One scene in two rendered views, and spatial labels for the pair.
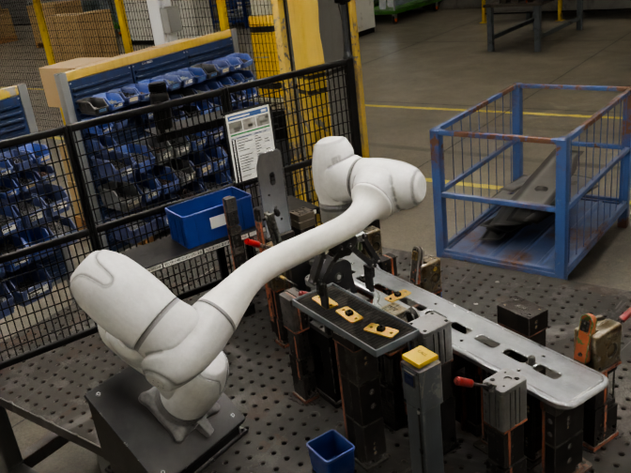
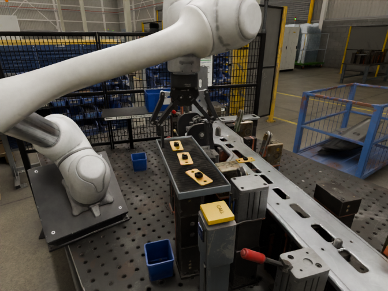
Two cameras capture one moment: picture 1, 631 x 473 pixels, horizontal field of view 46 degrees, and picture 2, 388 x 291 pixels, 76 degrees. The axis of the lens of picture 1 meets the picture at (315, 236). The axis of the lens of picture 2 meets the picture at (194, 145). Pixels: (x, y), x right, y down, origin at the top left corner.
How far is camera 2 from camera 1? 119 cm
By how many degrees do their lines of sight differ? 14
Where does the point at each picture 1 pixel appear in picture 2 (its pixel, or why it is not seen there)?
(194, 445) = (85, 220)
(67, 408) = not seen: hidden behind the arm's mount
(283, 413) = (156, 215)
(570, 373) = (380, 272)
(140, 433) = (51, 202)
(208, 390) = (84, 188)
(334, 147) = not seen: outside the picture
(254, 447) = (126, 231)
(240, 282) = (19, 79)
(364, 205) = (179, 26)
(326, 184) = (167, 23)
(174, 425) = (74, 204)
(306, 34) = not seen: hidden behind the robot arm
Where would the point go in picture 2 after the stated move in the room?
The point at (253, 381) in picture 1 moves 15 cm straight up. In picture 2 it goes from (154, 190) to (152, 167)
